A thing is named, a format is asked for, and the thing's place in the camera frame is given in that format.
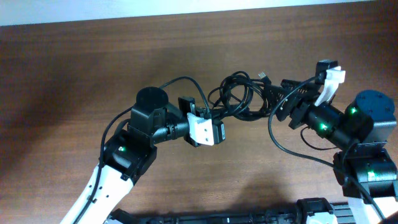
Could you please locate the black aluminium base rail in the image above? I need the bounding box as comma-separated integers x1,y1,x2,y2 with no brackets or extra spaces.
105,198,356,224

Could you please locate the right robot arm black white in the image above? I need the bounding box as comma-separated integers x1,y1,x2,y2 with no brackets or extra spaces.
266,78,397,223

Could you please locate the black usb cable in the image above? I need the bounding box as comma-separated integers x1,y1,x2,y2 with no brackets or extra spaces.
207,70,274,122

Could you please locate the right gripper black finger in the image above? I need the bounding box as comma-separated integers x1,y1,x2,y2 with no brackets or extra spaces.
280,79,319,93
262,84,290,109

